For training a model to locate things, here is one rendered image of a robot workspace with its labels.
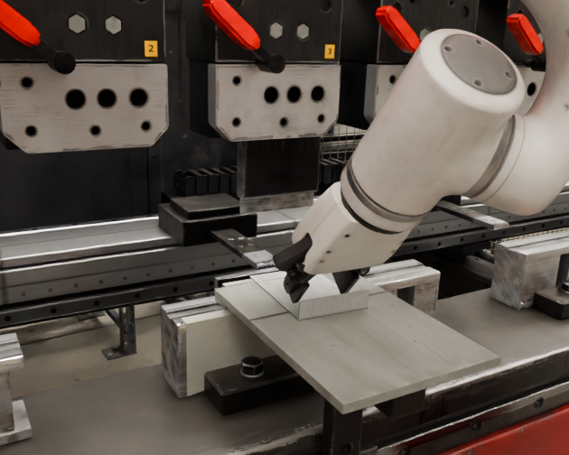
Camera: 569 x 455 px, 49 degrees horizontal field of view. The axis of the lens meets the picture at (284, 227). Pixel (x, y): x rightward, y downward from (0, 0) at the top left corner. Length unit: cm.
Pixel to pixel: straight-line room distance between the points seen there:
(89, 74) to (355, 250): 29
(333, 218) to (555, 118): 20
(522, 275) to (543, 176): 55
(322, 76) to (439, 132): 27
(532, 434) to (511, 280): 24
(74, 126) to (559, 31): 41
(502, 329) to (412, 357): 40
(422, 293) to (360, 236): 35
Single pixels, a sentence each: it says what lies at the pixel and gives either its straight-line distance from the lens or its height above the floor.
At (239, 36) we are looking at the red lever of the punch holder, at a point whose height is 128.
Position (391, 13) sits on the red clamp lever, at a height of 131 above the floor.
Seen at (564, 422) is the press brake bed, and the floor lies 75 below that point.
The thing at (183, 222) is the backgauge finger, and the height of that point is 102.
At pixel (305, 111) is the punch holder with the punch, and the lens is 70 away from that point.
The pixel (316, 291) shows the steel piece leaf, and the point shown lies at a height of 100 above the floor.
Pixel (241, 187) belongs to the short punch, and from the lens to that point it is 73.
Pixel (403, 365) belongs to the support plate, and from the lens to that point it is 60.
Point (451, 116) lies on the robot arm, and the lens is 46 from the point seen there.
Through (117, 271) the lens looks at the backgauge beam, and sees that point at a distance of 95.
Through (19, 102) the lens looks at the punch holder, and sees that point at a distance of 60.
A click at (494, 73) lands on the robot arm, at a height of 126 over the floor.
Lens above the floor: 129
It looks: 17 degrees down
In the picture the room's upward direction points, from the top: 2 degrees clockwise
